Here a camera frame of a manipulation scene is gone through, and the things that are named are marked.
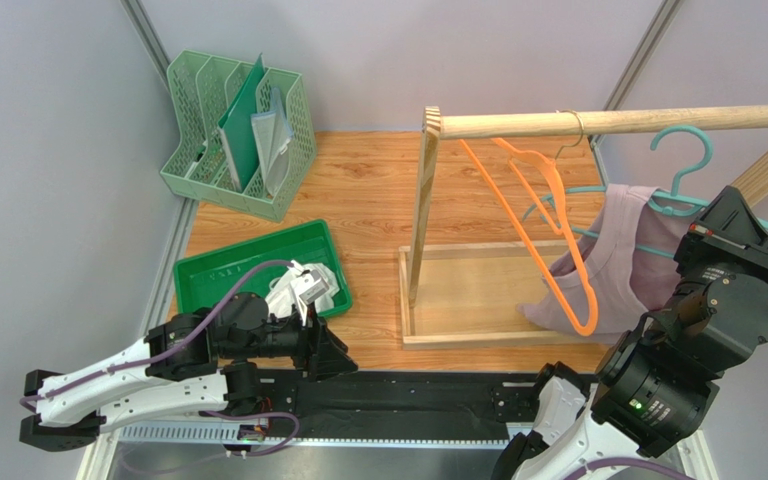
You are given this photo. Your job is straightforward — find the wooden clothes rack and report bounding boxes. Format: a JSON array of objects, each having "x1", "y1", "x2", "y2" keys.
[{"x1": 398, "y1": 105, "x2": 768, "y2": 350}]

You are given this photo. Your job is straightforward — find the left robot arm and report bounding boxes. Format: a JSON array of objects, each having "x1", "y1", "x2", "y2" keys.
[{"x1": 19, "y1": 292, "x2": 358, "y2": 452}]

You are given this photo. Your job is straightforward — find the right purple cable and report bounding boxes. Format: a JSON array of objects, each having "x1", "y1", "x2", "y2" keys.
[{"x1": 560, "y1": 456, "x2": 695, "y2": 480}]

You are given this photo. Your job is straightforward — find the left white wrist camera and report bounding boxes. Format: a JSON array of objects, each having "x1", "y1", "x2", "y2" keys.
[{"x1": 289, "y1": 261, "x2": 331, "y2": 328}]

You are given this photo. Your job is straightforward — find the white tank top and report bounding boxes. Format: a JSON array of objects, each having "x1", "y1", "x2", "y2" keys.
[{"x1": 266, "y1": 263, "x2": 341, "y2": 318}]

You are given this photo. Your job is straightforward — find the teal hanger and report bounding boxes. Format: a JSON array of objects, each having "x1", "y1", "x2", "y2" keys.
[{"x1": 522, "y1": 125, "x2": 768, "y2": 261}]

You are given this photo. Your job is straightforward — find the grey mesh pouch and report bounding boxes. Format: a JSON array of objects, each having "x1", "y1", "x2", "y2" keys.
[{"x1": 250, "y1": 87, "x2": 294, "y2": 197}]

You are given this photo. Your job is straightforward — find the purple cable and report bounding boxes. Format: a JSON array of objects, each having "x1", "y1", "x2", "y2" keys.
[
  {"x1": 560, "y1": 456, "x2": 695, "y2": 480},
  {"x1": 19, "y1": 259, "x2": 302, "y2": 459}
]

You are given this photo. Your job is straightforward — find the orange velvet hanger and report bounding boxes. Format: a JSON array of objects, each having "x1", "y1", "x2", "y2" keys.
[{"x1": 457, "y1": 137, "x2": 600, "y2": 338}]

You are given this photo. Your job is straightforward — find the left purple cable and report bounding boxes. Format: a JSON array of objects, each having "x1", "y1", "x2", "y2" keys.
[{"x1": 19, "y1": 259, "x2": 302, "y2": 459}]

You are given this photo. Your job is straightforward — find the mauve tank top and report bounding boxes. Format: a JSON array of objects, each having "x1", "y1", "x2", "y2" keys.
[{"x1": 516, "y1": 184, "x2": 694, "y2": 343}]

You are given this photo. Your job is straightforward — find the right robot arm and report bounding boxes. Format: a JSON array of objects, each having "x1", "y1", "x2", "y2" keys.
[{"x1": 492, "y1": 186, "x2": 768, "y2": 479}]

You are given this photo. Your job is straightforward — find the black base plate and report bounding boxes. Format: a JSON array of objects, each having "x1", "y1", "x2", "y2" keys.
[{"x1": 222, "y1": 369, "x2": 538, "y2": 442}]

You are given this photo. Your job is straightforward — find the aluminium frame rail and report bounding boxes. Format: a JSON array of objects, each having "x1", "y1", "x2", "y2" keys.
[{"x1": 76, "y1": 373, "x2": 718, "y2": 480}]

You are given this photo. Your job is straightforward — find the light green file organizer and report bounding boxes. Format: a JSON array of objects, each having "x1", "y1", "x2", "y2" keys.
[{"x1": 161, "y1": 50, "x2": 317, "y2": 222}]

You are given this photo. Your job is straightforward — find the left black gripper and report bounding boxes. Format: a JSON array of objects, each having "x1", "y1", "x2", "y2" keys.
[{"x1": 223, "y1": 299, "x2": 360, "y2": 381}]

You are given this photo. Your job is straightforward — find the dark green folder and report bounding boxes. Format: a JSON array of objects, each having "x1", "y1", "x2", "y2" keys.
[{"x1": 218, "y1": 55, "x2": 266, "y2": 192}]

